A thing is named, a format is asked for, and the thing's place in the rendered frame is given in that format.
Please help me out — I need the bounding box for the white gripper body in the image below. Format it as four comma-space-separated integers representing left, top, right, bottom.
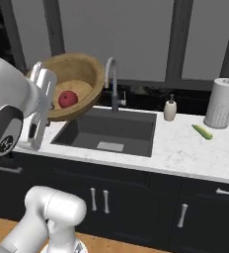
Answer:
30, 61, 58, 152

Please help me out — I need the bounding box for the red tomato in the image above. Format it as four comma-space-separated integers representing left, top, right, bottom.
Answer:
57, 90, 79, 110

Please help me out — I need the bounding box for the wooden bowl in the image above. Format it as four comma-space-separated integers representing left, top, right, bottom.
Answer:
26, 52, 106, 123

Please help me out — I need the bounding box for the dark grey sink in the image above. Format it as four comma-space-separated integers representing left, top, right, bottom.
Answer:
49, 107, 158, 158

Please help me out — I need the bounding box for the black cupboard door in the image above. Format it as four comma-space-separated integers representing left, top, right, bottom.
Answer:
169, 197, 229, 253
48, 168, 102, 239
99, 181, 174, 249

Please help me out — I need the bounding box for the silver tap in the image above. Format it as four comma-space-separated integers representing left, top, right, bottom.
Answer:
104, 56, 127, 114

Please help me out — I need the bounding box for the black dishwasher front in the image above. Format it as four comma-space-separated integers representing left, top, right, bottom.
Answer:
0, 153, 52, 222

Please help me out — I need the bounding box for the white soap dispenser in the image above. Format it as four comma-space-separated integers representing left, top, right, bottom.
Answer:
163, 94, 179, 123

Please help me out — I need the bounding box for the green vegetable stick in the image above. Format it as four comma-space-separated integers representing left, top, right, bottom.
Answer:
191, 124, 214, 141

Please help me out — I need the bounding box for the white paper towel roll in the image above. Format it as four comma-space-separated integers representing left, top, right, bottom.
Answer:
203, 77, 229, 129

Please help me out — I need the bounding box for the black drawer front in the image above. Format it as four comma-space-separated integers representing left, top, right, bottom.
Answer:
180, 177, 229, 203

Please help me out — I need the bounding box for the silver dishwasher handle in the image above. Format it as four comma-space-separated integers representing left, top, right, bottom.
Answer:
0, 164, 24, 174

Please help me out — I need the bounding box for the silver cupboard handle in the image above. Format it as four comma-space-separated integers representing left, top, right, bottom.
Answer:
177, 203, 190, 229
102, 189, 111, 214
89, 187, 98, 212

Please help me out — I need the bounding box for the grey window frame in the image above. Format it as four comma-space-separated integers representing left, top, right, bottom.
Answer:
0, 0, 229, 92

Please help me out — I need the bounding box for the silver drawer handle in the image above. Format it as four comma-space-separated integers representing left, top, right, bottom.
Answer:
215, 187, 229, 199

